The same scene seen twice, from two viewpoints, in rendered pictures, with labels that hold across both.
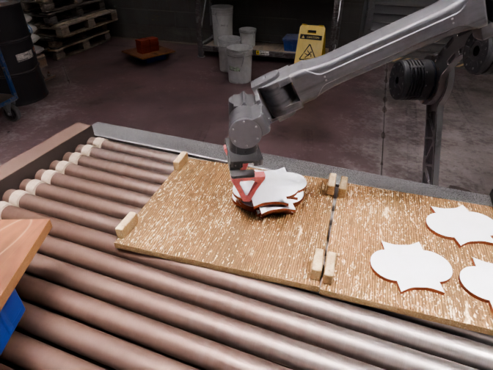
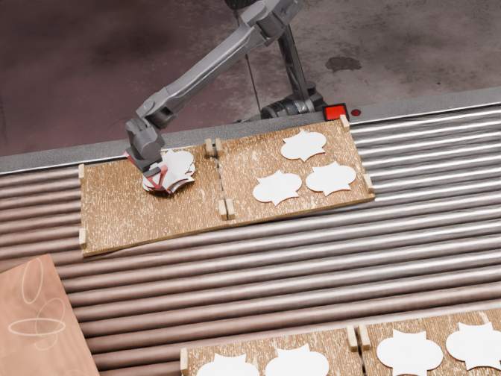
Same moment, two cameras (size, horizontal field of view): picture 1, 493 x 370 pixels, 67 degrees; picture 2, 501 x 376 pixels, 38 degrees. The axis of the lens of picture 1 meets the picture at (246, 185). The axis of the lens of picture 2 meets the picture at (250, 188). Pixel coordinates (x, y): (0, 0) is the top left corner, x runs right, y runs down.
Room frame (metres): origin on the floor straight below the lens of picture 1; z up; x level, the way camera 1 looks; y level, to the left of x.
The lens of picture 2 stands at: (-0.86, 0.26, 2.40)
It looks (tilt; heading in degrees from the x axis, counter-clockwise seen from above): 45 degrees down; 340
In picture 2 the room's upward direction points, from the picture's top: 9 degrees counter-clockwise
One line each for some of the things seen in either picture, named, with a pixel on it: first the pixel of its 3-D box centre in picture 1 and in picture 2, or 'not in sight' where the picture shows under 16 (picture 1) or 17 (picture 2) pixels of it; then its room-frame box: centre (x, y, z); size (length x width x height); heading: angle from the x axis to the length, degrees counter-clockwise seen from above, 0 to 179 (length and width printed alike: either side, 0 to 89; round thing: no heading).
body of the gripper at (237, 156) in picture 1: (243, 139); (142, 148); (0.67, 0.01, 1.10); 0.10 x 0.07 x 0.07; 9
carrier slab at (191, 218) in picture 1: (237, 210); (150, 196); (0.66, 0.02, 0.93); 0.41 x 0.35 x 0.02; 74
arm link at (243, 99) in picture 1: (243, 112); (138, 132); (0.67, 0.01, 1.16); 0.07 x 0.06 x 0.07; 2
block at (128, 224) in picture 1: (127, 225); (83, 239); (0.59, 0.25, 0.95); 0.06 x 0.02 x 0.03; 164
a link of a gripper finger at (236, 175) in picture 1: (246, 178); (153, 173); (0.64, 0.00, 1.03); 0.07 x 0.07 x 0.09; 9
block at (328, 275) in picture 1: (329, 267); (230, 209); (0.47, -0.15, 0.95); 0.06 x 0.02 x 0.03; 163
